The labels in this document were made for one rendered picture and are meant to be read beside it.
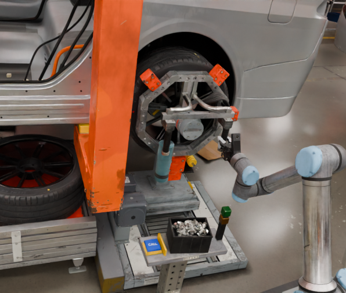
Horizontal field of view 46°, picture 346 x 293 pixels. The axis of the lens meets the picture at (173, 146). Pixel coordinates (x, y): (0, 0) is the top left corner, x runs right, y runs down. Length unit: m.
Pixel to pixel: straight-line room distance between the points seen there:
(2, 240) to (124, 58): 1.15
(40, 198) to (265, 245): 1.55
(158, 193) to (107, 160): 0.91
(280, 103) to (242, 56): 0.50
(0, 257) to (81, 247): 0.42
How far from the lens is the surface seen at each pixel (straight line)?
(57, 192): 2.29
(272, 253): 2.92
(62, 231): 2.30
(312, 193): 1.70
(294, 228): 3.19
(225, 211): 2.06
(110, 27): 1.65
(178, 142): 2.59
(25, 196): 2.27
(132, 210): 2.38
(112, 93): 1.76
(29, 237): 2.29
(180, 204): 2.82
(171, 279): 2.23
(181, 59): 2.32
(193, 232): 2.04
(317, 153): 1.67
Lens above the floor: 1.94
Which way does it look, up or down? 31 degrees down
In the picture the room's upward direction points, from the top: 10 degrees clockwise
